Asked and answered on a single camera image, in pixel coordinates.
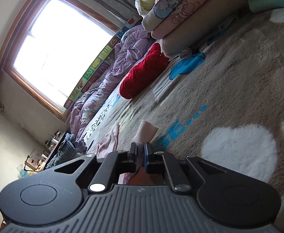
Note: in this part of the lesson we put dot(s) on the assorted small desk clutter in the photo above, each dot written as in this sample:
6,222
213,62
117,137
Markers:
47,148

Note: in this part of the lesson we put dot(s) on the cream sequined top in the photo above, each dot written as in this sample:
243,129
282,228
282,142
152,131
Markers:
168,2

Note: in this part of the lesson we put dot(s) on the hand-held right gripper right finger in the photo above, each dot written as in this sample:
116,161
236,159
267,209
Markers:
146,155

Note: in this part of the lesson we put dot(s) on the blue water bottle pack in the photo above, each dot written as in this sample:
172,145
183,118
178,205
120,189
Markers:
23,172

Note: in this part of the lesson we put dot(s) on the brown cartoon printed blanket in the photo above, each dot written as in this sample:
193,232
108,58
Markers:
229,89

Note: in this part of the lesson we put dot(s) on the dark desk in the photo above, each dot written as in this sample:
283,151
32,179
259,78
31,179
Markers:
56,145

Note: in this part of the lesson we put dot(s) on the white lavender folded garment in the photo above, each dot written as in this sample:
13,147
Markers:
81,145

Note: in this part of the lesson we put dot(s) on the red sweater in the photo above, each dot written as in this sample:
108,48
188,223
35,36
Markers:
142,72

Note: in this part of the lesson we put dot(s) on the pink cartoon print top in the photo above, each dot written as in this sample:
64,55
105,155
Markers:
193,9

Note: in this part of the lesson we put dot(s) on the pink printed garment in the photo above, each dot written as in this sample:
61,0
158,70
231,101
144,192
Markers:
146,131

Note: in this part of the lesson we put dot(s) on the black desk lamp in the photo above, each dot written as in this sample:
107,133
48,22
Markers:
29,161

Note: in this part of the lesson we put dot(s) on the folded blue jeans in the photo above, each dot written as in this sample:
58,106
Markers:
64,150

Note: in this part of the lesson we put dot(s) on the purple quilt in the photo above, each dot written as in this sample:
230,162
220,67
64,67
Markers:
122,55

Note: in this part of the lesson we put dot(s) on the beige folded garment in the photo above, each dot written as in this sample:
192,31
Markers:
205,31

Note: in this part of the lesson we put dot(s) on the grey curtain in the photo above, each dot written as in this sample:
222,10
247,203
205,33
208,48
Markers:
112,2

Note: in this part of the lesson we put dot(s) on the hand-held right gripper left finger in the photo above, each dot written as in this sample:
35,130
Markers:
133,150

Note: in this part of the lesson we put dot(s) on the colourful play mat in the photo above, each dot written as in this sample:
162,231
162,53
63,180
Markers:
100,63

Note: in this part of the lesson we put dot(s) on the mint green folded garment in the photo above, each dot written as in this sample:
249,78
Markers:
265,6

